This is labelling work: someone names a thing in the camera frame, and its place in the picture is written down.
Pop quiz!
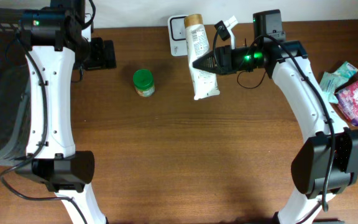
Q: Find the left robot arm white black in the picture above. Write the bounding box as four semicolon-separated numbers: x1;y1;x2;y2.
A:
11;1;116;223

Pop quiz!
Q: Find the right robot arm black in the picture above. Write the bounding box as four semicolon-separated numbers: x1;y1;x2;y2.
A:
193;9;358;223

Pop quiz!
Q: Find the white tube package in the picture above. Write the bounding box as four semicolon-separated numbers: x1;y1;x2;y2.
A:
183;13;221;101

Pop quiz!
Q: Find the grey plastic basket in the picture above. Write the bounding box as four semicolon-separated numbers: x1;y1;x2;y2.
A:
0;8;30;166

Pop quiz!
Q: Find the white barcode scanner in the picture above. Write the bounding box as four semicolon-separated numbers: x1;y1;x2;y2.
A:
167;15;188;57

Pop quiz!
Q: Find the teal pouch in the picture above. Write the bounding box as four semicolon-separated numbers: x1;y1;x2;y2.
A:
319;72;349;104

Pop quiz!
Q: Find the green white pocket tissue pack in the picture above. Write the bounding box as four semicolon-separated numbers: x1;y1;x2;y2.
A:
336;61;358;79

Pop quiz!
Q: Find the green lid jar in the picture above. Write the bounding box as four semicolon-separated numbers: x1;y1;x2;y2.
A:
133;69;155;97

